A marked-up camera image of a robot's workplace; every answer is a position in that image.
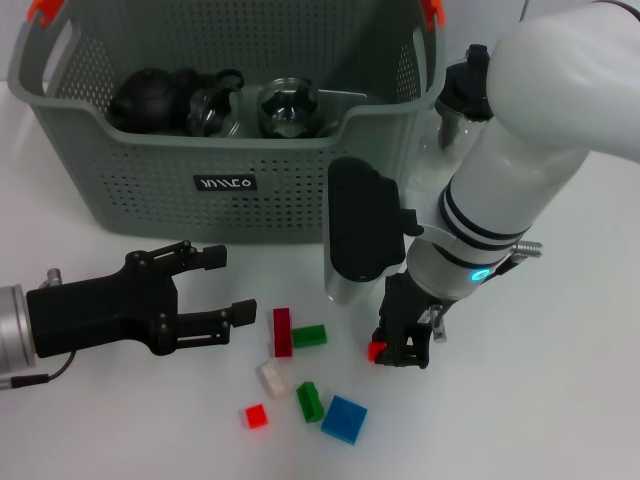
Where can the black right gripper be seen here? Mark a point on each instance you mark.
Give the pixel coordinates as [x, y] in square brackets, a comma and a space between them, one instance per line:
[405, 310]

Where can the dark red long brick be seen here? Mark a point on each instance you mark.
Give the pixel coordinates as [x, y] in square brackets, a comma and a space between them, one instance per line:
[282, 332]

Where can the glass teapot black lid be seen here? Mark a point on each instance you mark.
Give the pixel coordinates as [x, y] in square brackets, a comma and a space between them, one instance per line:
[467, 90]

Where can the grey-green perforated storage bin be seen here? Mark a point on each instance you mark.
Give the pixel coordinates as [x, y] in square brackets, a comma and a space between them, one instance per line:
[225, 200]

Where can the glass teacup black sleeve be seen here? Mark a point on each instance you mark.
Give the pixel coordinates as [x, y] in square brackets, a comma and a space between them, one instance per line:
[215, 112]
[290, 107]

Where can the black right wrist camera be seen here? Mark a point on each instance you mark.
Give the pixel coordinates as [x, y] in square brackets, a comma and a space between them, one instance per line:
[360, 220]

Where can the dark clay teapot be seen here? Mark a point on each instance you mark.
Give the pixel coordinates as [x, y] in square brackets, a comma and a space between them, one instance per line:
[145, 100]

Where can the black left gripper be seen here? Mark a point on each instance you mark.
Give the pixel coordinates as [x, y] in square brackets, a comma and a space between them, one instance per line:
[100, 315]

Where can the blue square toy brick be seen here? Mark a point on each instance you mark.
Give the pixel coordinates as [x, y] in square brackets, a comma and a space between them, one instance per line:
[344, 419]

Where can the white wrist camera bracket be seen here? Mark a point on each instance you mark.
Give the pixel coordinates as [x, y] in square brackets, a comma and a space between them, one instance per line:
[345, 292]

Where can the white toy brick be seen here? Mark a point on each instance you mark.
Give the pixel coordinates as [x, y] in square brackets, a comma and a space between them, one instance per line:
[274, 379]

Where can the small red square brick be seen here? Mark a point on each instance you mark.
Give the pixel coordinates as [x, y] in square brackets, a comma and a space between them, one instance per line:
[256, 416]
[374, 351]

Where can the green toy brick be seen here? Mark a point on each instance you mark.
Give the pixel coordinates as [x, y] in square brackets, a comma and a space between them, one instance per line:
[309, 402]
[310, 336]

